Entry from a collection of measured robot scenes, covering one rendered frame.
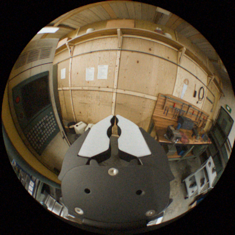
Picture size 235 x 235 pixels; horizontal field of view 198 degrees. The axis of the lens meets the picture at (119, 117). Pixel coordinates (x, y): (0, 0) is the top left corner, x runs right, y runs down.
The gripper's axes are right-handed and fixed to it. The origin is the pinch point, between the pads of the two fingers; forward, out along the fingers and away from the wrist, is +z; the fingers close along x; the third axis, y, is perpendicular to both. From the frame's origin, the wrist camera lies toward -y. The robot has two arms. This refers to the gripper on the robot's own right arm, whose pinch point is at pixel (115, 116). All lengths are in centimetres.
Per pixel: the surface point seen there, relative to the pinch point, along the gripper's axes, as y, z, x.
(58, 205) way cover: 81, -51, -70
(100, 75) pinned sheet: -13, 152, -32
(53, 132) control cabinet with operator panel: 36, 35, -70
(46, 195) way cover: 75, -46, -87
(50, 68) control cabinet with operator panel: -30, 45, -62
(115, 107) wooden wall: 59, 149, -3
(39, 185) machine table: 60, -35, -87
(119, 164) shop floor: 152, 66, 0
